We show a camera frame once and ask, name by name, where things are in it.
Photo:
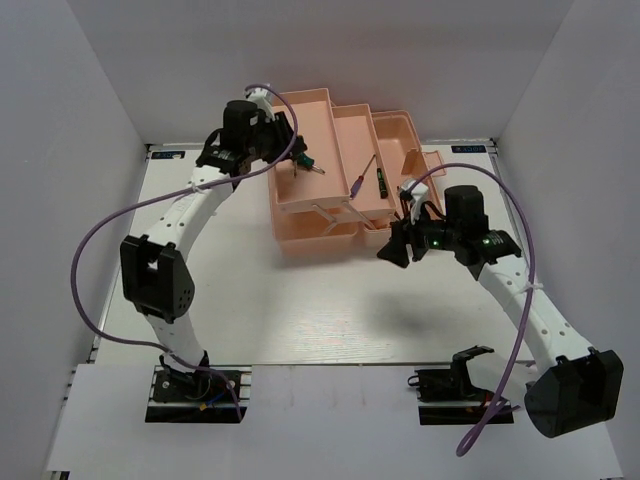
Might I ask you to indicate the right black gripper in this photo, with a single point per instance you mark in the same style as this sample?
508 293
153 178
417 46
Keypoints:
403 233

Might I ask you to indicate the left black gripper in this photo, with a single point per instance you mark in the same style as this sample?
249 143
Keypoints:
282 129

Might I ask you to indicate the stubby green screwdriver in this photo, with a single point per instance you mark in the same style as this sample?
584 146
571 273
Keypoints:
305 162

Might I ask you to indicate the blue red screwdriver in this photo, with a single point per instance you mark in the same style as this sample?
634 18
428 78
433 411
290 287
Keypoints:
357 184

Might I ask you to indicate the pink plastic tool box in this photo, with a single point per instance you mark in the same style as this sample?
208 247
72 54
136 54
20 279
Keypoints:
313 213

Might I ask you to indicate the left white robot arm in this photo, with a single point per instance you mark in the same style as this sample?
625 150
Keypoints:
155 275

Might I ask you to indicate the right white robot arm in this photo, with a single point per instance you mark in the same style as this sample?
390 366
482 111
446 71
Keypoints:
573 385

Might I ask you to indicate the left blue label sticker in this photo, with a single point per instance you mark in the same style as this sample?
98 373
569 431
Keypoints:
168 154

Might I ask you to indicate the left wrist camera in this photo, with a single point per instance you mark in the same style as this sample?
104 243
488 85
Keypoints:
263 98

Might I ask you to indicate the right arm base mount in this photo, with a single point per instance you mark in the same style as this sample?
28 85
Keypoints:
442 403

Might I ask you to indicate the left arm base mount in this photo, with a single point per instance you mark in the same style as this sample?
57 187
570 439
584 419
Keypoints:
178 398

